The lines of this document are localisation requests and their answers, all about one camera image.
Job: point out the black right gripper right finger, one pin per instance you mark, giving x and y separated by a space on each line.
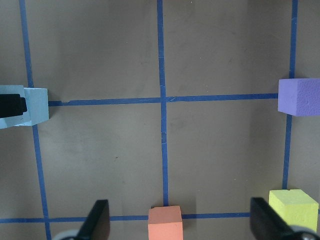
266 224

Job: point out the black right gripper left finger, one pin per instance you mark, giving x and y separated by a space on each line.
97 223

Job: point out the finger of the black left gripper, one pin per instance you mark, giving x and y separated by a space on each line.
12 105

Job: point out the light blue foam block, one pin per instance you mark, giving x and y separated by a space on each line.
37 105

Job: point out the yellow foam block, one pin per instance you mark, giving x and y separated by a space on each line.
295 207

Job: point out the orange foam block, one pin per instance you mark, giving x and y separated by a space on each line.
165 223

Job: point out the purple foam block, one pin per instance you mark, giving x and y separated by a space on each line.
299 97

